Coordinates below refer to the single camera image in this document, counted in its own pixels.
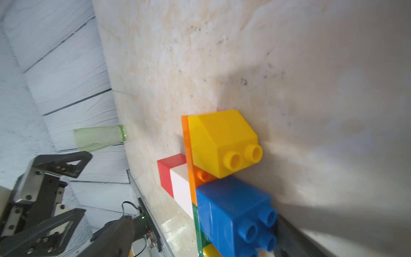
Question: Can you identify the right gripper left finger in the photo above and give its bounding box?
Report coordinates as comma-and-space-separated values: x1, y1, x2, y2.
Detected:
78, 216, 135, 257

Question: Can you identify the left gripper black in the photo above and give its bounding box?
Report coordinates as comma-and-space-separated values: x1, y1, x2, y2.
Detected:
1, 151, 93, 257

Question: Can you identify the white lego brick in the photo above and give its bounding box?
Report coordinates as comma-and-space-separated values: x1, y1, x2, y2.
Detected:
170, 163, 194, 219

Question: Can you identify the yellow sloped lego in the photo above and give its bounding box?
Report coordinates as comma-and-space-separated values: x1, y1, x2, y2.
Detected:
203, 244, 222, 257
188, 110, 263, 179

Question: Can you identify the green lego plate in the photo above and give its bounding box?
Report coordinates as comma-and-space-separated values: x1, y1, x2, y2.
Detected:
192, 203, 210, 257

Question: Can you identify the red lego brick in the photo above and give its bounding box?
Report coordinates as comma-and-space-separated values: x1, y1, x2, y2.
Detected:
157, 154, 186, 198

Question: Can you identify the green translucent cup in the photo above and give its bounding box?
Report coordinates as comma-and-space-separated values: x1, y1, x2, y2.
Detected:
73, 125, 127, 152

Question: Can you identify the blue lego brick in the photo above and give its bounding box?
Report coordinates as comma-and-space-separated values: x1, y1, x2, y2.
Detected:
196, 176, 277, 257

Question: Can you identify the orange lego plate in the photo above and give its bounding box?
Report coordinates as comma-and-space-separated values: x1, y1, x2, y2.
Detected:
182, 116, 217, 206

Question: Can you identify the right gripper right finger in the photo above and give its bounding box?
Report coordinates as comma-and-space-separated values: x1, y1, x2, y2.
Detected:
273, 215, 327, 257

